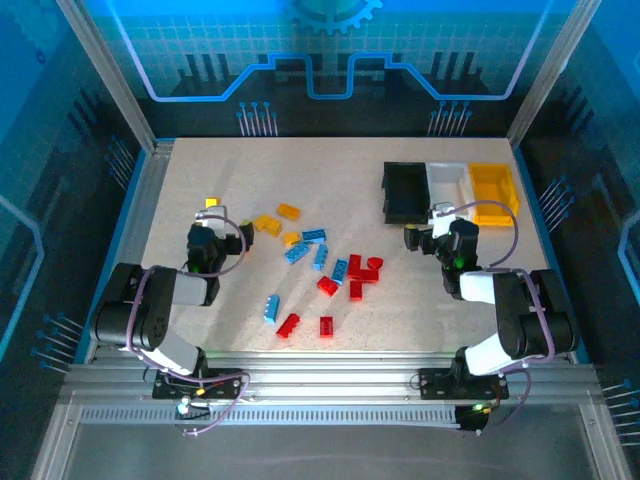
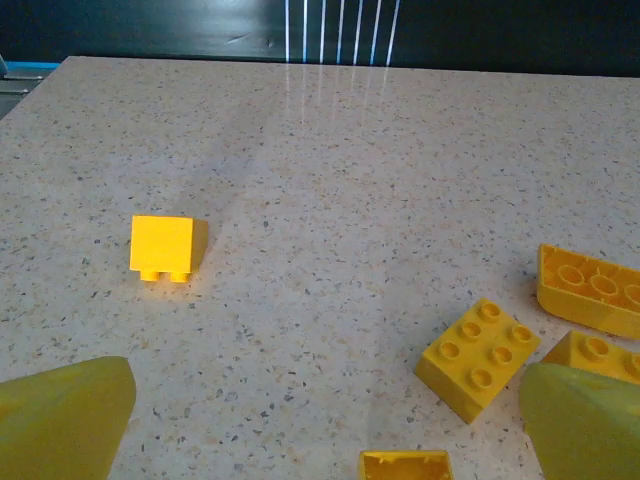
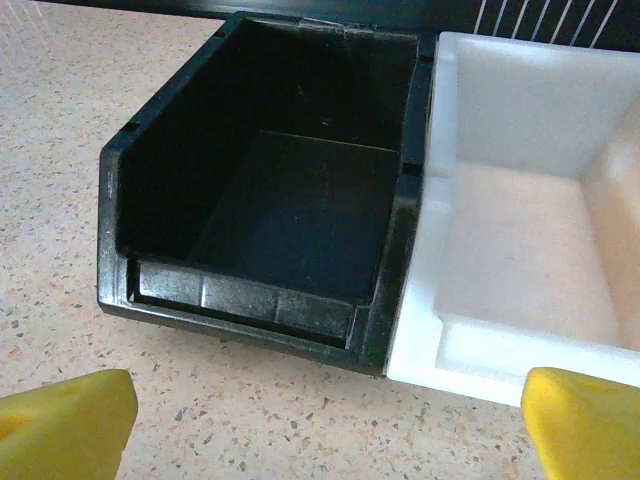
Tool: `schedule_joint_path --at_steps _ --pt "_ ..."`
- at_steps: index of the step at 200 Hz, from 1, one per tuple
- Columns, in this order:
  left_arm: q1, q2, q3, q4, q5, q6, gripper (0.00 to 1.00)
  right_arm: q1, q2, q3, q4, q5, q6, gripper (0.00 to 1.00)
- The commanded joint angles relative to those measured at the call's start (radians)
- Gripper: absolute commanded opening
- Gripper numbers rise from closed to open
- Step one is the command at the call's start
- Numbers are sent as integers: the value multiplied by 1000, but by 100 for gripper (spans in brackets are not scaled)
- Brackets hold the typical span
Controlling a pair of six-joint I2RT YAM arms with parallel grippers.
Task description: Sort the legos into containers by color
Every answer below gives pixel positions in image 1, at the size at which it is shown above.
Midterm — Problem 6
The black plastic bin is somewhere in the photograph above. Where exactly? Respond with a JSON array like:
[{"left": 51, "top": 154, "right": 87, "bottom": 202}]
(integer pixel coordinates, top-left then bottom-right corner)
[{"left": 382, "top": 161, "right": 432, "bottom": 226}]

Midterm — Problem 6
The yellow plastic bin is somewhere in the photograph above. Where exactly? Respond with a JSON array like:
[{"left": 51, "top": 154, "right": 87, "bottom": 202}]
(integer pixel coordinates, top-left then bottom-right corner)
[{"left": 467, "top": 162, "right": 522, "bottom": 228}]

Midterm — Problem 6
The white plastic bin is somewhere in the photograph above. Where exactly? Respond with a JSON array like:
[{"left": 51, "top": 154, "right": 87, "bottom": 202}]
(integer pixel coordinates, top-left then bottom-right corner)
[{"left": 424, "top": 161, "right": 476, "bottom": 217}]

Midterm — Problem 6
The small LED control board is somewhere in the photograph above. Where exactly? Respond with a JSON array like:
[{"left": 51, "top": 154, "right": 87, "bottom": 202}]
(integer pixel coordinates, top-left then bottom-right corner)
[
  {"left": 455, "top": 402, "right": 496, "bottom": 435},
  {"left": 173, "top": 394, "right": 214, "bottom": 437}
]

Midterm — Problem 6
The blue printed backdrop panel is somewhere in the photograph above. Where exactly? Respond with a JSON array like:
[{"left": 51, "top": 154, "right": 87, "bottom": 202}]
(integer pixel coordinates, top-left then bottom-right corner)
[{"left": 79, "top": 0, "right": 556, "bottom": 139}]

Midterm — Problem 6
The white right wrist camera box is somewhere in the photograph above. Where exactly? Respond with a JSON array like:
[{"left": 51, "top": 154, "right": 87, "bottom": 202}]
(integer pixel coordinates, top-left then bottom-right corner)
[{"left": 430, "top": 201, "right": 457, "bottom": 237}]

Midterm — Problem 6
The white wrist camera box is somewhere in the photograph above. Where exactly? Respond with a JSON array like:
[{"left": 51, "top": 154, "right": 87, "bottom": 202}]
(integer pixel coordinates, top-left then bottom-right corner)
[
  {"left": 430, "top": 201, "right": 457, "bottom": 237},
  {"left": 194, "top": 205, "right": 227, "bottom": 232}
]

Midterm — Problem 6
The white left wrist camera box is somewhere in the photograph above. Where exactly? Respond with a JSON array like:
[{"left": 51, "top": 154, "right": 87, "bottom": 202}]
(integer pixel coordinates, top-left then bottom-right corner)
[{"left": 194, "top": 205, "right": 227, "bottom": 232}]

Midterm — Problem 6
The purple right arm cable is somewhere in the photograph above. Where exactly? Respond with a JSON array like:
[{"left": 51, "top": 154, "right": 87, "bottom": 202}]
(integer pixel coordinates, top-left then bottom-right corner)
[{"left": 449, "top": 199, "right": 557, "bottom": 437}]

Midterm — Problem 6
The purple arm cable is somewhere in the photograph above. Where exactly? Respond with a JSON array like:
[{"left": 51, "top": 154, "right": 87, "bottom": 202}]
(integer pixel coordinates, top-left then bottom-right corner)
[
  {"left": 127, "top": 203, "right": 251, "bottom": 437},
  {"left": 449, "top": 199, "right": 557, "bottom": 437}
]

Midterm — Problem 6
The aluminium side rail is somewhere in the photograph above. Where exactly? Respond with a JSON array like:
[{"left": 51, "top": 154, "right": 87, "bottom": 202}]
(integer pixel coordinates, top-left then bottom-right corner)
[{"left": 84, "top": 139, "right": 175, "bottom": 364}]

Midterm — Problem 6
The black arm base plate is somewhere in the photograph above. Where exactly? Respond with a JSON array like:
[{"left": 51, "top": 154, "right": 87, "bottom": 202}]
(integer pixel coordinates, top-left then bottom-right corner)
[
  {"left": 417, "top": 367, "right": 510, "bottom": 401},
  {"left": 152, "top": 368, "right": 251, "bottom": 401}
]

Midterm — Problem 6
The aluminium frame rail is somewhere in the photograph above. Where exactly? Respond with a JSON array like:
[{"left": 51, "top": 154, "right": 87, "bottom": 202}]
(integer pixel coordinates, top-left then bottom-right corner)
[{"left": 62, "top": 349, "right": 601, "bottom": 409}]

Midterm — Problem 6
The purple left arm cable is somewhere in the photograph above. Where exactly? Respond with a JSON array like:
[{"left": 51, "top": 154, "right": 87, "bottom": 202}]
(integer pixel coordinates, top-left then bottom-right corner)
[{"left": 127, "top": 203, "right": 251, "bottom": 437}]

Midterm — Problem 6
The aluminium frame post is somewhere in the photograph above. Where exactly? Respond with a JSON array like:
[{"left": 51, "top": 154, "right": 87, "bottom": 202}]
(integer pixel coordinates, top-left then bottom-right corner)
[
  {"left": 53, "top": 0, "right": 161, "bottom": 154},
  {"left": 506, "top": 0, "right": 604, "bottom": 146}
]

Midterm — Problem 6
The slotted grey cable duct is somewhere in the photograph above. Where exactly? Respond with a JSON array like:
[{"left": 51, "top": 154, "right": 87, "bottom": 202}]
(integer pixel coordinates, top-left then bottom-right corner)
[{"left": 79, "top": 405, "right": 464, "bottom": 427}]

